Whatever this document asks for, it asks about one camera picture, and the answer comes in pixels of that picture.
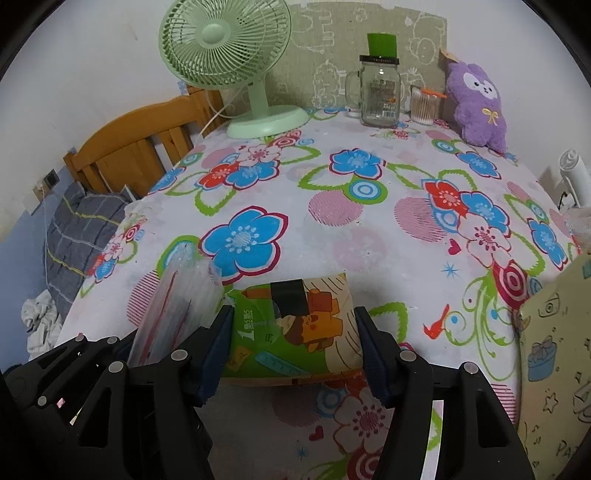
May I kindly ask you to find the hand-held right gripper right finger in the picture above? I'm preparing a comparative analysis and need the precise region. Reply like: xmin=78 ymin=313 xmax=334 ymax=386
xmin=355 ymin=305 xmax=536 ymax=480

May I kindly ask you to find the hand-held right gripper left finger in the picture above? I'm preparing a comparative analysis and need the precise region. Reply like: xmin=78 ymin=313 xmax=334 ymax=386
xmin=69 ymin=305 xmax=236 ymax=480

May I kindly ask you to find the glass jar mug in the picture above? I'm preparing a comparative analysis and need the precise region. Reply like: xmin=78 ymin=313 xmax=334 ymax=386
xmin=345 ymin=54 xmax=402 ymax=128

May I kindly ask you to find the green desk fan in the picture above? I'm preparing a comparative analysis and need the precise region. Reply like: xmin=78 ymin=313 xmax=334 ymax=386
xmin=158 ymin=0 xmax=311 ymax=140

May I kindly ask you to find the white crumpled cloth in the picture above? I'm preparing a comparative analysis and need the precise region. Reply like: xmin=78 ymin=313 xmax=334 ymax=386
xmin=21 ymin=291 xmax=64 ymax=361

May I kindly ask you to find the green card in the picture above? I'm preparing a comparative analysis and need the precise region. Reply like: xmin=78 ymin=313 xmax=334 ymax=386
xmin=367 ymin=32 xmax=399 ymax=59

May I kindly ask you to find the white fan cable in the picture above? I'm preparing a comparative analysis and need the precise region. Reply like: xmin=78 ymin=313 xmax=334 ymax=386
xmin=199 ymin=88 xmax=242 ymax=139

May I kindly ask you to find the cotton swab container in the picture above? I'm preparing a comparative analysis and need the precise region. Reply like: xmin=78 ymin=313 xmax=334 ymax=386
xmin=410 ymin=85 xmax=448 ymax=127

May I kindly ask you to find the green orange tissue packet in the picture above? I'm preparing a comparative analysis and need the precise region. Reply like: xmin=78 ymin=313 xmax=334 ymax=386
xmin=222 ymin=272 xmax=366 ymax=387

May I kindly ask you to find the clear plastic straw packet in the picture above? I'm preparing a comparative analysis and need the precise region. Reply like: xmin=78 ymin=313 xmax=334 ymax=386
xmin=126 ymin=244 xmax=225 ymax=371

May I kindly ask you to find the green patterned board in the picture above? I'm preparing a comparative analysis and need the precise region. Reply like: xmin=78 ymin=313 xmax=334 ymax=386
xmin=265 ymin=2 xmax=450 ymax=114

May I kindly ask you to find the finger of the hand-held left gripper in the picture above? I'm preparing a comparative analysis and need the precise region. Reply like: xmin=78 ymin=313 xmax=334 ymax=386
xmin=4 ymin=334 xmax=135 ymax=393

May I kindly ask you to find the purple plush toy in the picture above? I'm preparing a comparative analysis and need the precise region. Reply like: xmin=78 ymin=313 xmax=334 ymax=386
xmin=440 ymin=48 xmax=509 ymax=154

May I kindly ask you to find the yellow cartoon storage box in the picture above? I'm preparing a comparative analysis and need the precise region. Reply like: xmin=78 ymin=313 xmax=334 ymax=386
xmin=517 ymin=251 xmax=591 ymax=480

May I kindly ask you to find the grey plaid pillow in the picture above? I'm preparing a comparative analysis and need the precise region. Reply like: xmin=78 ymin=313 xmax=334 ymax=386
xmin=44 ymin=185 xmax=140 ymax=308

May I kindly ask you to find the white clip fan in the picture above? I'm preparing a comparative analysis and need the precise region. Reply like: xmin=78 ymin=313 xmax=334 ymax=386
xmin=558 ymin=148 xmax=591 ymax=239

